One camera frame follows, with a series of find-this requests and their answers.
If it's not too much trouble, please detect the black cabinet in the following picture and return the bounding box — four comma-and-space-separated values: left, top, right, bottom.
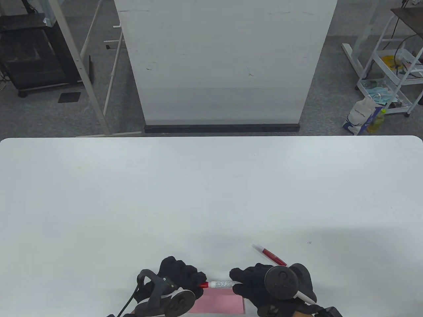
0, 13, 95, 98

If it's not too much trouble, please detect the pink heart outline paper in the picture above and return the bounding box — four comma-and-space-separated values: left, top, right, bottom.
188, 287, 246, 314

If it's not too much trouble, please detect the white marker with red cap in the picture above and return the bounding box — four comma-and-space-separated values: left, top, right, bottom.
199, 279, 243, 289

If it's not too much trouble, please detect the white frame stand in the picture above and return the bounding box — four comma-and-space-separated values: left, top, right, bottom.
50, 0, 142, 137

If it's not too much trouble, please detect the white whiteboard panel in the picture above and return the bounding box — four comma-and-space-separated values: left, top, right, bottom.
114, 0, 338, 126

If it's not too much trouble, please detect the red glitter glue pen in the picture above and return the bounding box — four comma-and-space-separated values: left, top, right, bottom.
252, 244, 287, 266

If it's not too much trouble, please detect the teal cloth pile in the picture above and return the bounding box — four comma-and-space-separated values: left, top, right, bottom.
364, 81, 399, 103

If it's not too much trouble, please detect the person's left hand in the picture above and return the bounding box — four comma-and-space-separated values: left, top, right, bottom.
134, 256, 207, 304

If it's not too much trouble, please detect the white plastic bag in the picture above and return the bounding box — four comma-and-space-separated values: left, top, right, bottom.
342, 96, 377, 136

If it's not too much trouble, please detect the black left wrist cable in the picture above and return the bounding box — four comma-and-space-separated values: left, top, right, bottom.
106, 284, 140, 317

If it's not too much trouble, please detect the white utility cart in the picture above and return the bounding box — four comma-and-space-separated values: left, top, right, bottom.
356, 13, 423, 118

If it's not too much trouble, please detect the white table leg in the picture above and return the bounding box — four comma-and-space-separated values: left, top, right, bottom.
341, 0, 380, 80

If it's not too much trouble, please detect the yellow packet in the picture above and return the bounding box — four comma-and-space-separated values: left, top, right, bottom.
382, 55, 405, 75

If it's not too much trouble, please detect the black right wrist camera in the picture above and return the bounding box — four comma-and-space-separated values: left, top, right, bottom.
314, 306, 342, 317

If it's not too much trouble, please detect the black panel base bar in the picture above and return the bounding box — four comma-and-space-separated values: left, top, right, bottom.
144, 124, 301, 133

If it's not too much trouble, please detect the person's right hand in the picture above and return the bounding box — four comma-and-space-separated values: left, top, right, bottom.
229, 263, 318, 317

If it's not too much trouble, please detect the yellow green bottle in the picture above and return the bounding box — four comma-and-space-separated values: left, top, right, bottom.
367, 109, 386, 133

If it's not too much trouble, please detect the dark wooden side table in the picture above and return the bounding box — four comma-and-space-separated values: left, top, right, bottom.
391, 7, 423, 35

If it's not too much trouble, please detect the black hand controller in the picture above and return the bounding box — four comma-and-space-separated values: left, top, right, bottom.
264, 263, 317, 304
134, 269, 196, 317

